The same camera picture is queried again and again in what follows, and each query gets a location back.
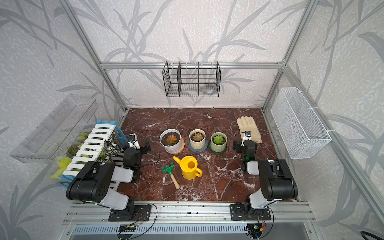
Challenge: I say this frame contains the yellow plastic watering can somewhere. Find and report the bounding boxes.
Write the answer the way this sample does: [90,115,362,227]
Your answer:
[173,156,203,180]

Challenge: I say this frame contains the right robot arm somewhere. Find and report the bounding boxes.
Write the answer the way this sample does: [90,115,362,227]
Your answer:
[233,140,298,212]

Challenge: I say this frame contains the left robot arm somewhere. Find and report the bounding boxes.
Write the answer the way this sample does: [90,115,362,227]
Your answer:
[66,142,151,215]

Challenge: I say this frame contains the white pot orange succulent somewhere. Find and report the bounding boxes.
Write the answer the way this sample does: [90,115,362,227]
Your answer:
[160,129,181,147]

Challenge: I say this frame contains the green pot green succulent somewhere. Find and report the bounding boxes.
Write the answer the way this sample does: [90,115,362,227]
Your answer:
[210,132,227,152]

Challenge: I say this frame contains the cream pot pink succulent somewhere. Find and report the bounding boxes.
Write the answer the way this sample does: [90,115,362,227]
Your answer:
[189,129,206,150]

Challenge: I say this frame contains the cream gardening glove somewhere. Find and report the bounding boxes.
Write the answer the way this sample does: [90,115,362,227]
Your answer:
[237,117,262,144]

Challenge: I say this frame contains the dark green saucer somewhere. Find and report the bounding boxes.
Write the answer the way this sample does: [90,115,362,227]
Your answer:
[208,145,228,155]

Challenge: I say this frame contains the artificial leafy plants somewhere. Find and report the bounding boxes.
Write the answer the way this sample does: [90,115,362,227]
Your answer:
[51,129,121,179]

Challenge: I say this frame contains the white and blue picket crate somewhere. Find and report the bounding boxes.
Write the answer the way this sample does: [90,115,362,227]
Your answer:
[54,121,128,188]

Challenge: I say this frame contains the pink saucer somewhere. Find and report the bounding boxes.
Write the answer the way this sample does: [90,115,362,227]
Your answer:
[164,138,185,154]

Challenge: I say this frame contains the blue-grey saucer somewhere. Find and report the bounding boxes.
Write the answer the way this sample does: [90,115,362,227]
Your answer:
[188,140,209,153]

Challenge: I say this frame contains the white mesh basket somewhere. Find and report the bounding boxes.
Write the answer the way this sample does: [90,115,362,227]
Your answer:
[271,88,332,159]

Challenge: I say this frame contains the clear acrylic shelf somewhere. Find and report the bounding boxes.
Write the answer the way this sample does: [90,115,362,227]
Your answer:
[10,94,99,164]

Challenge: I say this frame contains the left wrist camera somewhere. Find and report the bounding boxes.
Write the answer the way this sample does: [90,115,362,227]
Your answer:
[127,134,140,150]

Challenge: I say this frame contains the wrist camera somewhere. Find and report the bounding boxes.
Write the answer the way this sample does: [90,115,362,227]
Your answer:
[127,134,140,150]
[243,131,252,142]

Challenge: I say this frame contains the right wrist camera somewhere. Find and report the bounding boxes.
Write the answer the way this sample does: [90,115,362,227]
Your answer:
[243,131,252,142]

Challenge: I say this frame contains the green toy rake wooden handle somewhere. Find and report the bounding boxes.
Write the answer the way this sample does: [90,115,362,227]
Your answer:
[162,163,180,190]

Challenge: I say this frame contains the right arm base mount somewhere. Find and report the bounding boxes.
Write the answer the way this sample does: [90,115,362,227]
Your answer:
[230,203,272,221]

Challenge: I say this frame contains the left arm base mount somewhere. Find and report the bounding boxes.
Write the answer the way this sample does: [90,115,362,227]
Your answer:
[108,205,151,222]

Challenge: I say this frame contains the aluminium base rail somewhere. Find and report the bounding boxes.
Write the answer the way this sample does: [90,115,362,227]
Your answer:
[63,201,316,225]

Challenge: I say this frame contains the black wire basket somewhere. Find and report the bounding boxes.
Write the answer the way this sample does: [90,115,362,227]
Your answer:
[162,62,222,98]

